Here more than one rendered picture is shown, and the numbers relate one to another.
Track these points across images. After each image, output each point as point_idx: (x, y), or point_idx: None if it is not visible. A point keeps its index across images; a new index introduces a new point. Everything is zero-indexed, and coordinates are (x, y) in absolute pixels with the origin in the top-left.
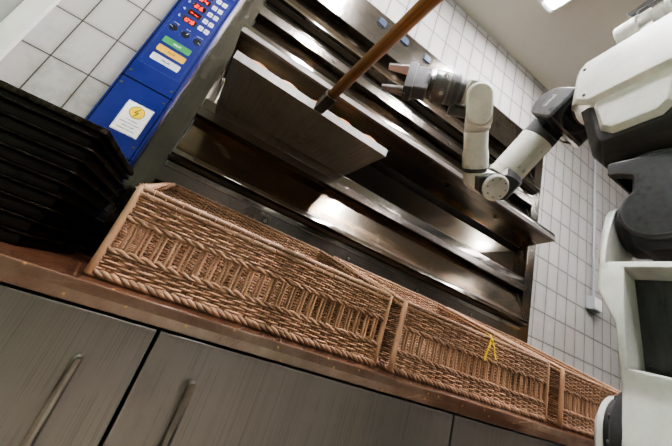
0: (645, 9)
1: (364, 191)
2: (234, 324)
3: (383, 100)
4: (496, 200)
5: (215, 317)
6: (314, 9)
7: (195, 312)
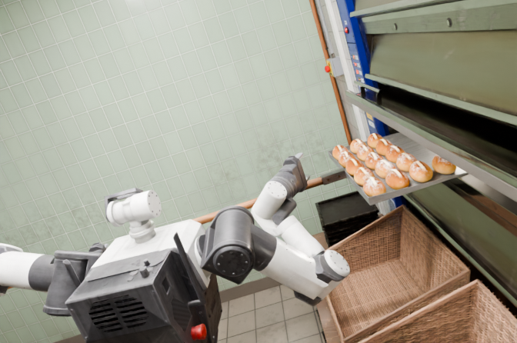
0: (129, 193)
1: (478, 195)
2: (328, 317)
3: (438, 31)
4: (317, 304)
5: (329, 311)
6: None
7: (323, 308)
